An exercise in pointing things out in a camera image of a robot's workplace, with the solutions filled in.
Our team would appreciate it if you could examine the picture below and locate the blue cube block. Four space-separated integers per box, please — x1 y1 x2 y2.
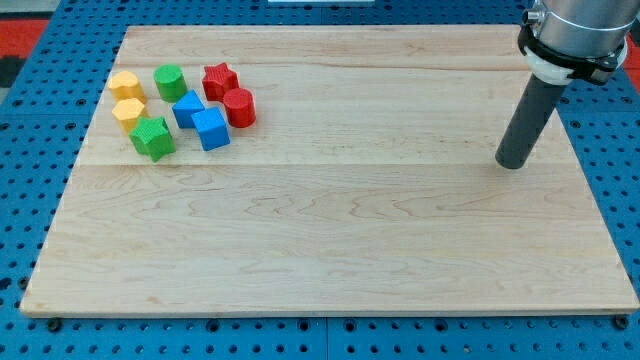
191 107 231 151

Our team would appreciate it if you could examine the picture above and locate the blue triangular block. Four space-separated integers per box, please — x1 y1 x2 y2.
172 90 205 129

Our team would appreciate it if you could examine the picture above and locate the green star block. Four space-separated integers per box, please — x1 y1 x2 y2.
129 116 176 162

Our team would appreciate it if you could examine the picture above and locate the yellow heart-shaped block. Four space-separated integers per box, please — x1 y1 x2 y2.
107 71 147 104

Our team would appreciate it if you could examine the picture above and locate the yellow hexagon block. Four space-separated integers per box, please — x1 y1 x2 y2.
112 98 148 134

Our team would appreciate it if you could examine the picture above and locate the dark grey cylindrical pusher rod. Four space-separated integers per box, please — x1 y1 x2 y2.
495 75 566 169

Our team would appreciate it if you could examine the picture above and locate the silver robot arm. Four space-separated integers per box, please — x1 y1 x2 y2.
523 0 639 58

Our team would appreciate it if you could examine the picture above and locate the red star block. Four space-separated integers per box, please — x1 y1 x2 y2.
202 62 239 101

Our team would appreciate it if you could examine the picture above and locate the red cylinder block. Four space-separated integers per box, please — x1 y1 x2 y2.
223 88 256 128

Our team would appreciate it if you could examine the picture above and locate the light wooden board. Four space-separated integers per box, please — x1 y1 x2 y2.
20 25 639 318

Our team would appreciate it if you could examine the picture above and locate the black and white rod mount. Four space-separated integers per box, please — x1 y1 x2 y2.
517 26 628 86

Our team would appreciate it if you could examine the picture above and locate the green cylinder block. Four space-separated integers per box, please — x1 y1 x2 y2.
153 64 188 103

